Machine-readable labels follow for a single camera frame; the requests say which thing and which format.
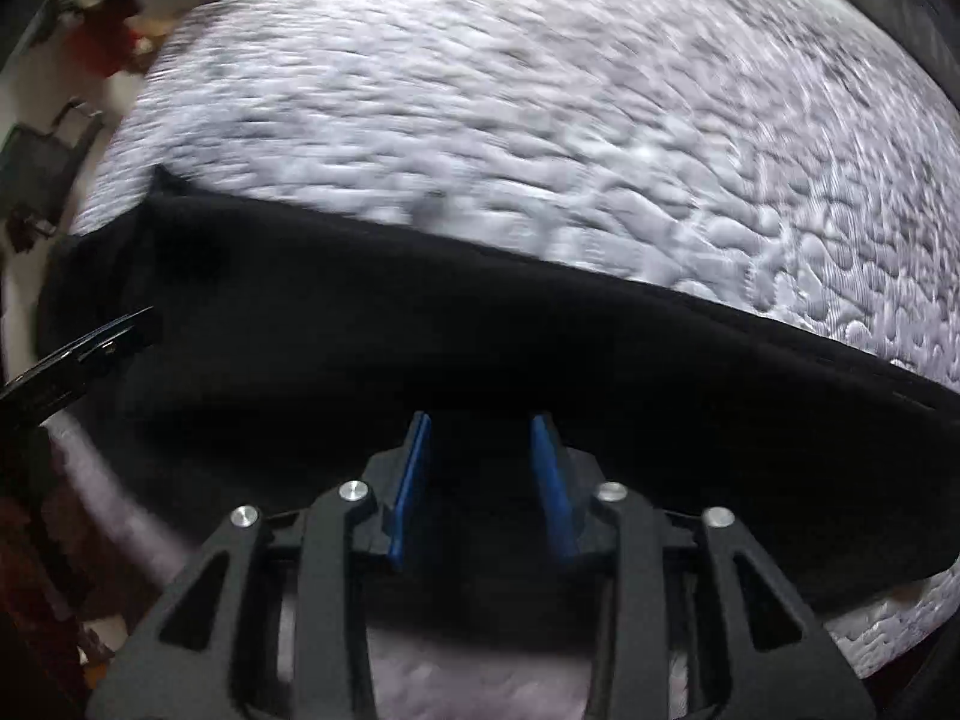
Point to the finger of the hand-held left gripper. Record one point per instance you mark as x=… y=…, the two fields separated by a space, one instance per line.
x=82 y=364

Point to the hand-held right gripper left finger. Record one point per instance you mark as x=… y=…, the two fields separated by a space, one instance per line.
x=409 y=499

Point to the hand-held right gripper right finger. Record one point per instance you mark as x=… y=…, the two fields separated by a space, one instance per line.
x=552 y=499

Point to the black pants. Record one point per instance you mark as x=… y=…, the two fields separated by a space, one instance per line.
x=465 y=345

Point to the brown wooden dresser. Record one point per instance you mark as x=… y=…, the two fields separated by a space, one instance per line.
x=34 y=600

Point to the red object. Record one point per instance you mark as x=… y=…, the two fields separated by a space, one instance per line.
x=112 y=34

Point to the white quilted mattress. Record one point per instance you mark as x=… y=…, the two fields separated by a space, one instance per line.
x=510 y=112

